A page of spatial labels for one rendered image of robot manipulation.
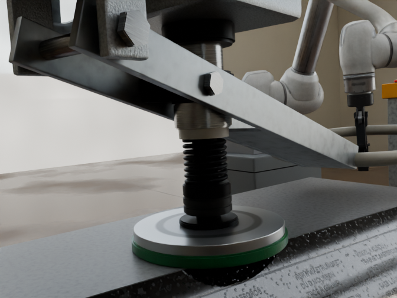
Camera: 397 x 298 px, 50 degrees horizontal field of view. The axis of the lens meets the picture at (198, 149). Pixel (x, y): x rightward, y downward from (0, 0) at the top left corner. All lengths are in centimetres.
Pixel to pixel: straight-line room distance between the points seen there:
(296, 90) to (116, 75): 142
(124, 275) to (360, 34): 102
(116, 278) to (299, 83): 151
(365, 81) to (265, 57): 616
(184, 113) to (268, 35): 704
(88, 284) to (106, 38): 27
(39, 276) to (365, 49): 107
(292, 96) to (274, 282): 141
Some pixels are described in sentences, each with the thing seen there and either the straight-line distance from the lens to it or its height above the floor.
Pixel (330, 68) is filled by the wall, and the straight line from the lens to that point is 872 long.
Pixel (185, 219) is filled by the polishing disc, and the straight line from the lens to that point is 60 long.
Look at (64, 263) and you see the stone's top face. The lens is 59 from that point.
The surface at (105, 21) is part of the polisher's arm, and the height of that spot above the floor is 107.
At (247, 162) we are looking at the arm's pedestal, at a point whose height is 78.
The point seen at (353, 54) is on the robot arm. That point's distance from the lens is 134.
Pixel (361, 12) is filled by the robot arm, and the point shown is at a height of 128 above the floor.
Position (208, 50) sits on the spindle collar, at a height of 107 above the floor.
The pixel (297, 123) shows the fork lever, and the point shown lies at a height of 96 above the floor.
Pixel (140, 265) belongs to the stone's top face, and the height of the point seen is 80.
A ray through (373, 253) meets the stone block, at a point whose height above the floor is 76.
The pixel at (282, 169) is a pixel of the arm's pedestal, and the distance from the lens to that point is 177.
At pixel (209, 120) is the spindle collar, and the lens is 55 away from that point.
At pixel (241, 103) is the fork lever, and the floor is 100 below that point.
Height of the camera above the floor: 99
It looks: 5 degrees down
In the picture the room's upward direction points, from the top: 3 degrees counter-clockwise
